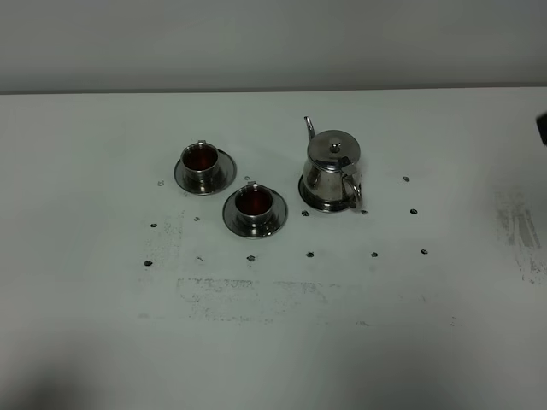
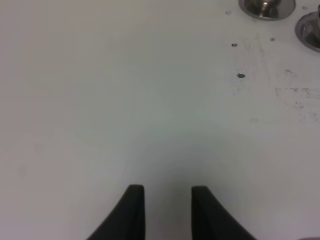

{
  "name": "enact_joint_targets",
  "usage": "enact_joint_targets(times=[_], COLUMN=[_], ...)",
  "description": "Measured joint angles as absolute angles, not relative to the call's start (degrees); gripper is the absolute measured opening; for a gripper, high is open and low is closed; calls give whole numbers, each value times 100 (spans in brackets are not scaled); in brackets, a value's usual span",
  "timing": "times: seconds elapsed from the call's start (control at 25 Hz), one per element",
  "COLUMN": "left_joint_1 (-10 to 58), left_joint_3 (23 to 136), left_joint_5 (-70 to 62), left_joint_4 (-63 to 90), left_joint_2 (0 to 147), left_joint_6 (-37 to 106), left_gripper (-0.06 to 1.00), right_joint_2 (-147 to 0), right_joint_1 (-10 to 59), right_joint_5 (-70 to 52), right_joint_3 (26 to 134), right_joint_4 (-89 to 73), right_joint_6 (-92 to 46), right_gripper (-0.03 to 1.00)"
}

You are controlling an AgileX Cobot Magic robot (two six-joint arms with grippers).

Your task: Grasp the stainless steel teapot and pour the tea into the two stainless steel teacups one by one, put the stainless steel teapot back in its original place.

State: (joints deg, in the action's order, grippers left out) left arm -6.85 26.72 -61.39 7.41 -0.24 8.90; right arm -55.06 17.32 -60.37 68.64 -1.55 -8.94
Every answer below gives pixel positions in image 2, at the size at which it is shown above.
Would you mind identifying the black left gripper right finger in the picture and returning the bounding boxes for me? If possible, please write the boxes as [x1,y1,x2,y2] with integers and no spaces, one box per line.
[191,186,254,240]

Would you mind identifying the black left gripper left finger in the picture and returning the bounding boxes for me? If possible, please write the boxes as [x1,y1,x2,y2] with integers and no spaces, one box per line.
[88,184,146,240]

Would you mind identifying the near stainless steel saucer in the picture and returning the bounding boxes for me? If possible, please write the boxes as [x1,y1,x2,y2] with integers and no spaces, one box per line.
[295,11,320,53]

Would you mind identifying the stainless steel saucer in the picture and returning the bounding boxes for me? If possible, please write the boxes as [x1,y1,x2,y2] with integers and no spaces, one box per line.
[238,0,296,21]
[295,11,320,53]

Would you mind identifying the far stainless steel saucer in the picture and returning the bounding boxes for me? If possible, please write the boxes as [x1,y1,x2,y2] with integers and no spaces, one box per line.
[238,0,296,21]

